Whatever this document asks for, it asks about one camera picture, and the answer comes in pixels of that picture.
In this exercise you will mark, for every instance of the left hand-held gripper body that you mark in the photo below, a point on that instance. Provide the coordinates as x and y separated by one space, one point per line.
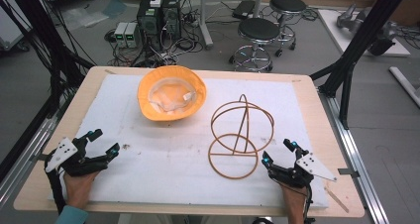
71 158

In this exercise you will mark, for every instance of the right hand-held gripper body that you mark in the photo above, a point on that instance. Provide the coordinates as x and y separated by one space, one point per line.
303 171

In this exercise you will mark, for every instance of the orange bucket hat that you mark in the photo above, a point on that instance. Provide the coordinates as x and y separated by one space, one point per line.
171 93

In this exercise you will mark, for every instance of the person's right hand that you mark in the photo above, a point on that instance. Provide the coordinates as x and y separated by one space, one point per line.
294 201

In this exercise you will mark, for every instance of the person's left hand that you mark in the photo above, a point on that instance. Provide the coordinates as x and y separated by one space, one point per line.
79 189

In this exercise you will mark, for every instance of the thin wooden strip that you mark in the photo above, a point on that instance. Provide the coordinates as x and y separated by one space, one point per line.
336 200

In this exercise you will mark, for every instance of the white foam mat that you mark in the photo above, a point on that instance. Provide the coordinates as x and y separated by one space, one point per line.
165 158

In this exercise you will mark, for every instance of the grey power supply unit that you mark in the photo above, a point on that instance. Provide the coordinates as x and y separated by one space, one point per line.
132 35
120 35

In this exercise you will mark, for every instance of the black round stool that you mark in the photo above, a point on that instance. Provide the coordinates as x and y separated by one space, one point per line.
288 4
258 30

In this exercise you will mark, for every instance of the white floor platform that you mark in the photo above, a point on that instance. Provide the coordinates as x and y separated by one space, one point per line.
333 29

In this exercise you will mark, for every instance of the black computer tower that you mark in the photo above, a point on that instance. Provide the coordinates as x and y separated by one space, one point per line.
171 16
149 22

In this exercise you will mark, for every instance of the white tube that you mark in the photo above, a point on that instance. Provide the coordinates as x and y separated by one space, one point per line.
404 85

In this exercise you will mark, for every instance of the grey robot part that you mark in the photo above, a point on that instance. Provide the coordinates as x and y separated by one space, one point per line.
355 21

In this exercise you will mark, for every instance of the flat black case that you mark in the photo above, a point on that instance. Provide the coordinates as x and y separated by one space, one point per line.
243 9

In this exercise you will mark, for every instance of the grey metal stand leg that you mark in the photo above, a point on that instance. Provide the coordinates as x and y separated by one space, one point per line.
205 25

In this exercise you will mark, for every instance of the white box on tower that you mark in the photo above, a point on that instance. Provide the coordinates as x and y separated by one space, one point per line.
156 0

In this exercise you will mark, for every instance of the aluminium table rail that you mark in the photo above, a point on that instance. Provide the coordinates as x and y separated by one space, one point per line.
350 144
29 151

